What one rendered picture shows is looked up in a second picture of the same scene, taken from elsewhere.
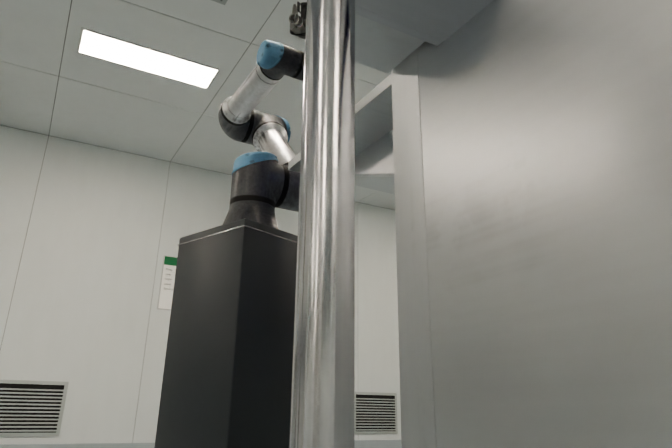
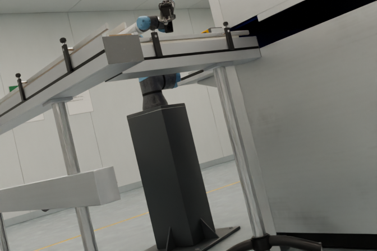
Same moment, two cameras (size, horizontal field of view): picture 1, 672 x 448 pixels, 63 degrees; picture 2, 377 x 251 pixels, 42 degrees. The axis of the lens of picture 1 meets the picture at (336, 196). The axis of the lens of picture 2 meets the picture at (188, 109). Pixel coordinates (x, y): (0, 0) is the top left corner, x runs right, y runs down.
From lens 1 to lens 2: 153 cm
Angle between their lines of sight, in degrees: 20
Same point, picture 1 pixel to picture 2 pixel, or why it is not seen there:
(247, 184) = (150, 86)
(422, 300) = (251, 139)
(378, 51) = not seen: hidden behind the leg
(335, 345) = (245, 162)
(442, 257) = (254, 128)
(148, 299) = not seen: hidden behind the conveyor
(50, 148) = not seen: outside the picture
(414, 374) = (252, 157)
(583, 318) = (290, 143)
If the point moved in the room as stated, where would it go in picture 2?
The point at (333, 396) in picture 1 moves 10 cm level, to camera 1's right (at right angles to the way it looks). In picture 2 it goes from (247, 171) to (271, 165)
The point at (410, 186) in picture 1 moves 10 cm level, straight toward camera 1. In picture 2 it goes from (240, 106) to (243, 105)
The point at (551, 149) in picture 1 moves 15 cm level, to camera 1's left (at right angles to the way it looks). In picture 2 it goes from (279, 105) to (244, 113)
